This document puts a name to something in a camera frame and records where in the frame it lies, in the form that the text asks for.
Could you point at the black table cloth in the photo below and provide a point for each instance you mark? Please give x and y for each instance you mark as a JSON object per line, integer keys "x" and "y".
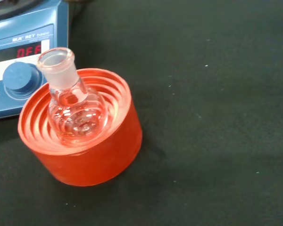
{"x": 202, "y": 117}

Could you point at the blue-base laboratory heater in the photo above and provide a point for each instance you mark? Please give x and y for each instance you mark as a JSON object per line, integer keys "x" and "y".
{"x": 26, "y": 28}

